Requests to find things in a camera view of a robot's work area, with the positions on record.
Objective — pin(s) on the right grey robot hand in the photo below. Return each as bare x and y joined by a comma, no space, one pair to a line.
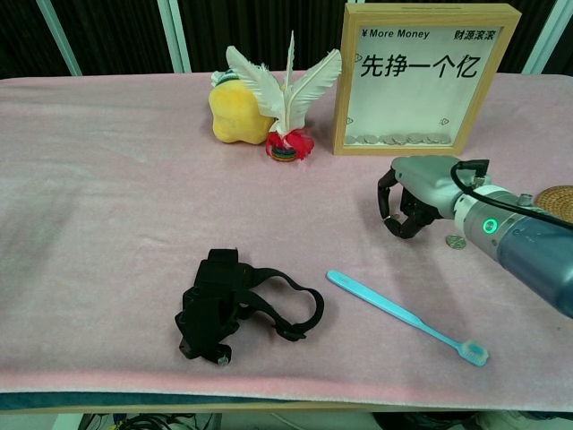
425,179

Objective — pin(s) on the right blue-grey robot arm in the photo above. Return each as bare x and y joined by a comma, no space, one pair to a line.
528,251

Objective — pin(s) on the silver coin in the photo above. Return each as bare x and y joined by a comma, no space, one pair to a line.
455,241

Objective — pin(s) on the round woven coaster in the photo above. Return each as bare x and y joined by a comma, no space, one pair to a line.
557,199

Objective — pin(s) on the light blue toothbrush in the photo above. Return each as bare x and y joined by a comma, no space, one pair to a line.
394,309

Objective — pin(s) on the white feather shuttlecock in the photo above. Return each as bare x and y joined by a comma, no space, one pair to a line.
288,94

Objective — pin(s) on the yellow plush toy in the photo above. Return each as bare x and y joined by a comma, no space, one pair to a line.
235,116

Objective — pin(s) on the pink tablecloth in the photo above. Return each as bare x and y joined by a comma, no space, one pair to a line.
134,201

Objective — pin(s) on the black curtain backdrop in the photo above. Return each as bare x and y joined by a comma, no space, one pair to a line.
116,36

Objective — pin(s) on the row of grey stones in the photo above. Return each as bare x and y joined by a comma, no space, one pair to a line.
398,139

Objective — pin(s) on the wooden money box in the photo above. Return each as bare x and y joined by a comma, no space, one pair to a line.
412,103

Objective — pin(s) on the aluminium partition post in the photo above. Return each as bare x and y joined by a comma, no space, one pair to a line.
60,38
559,40
181,38

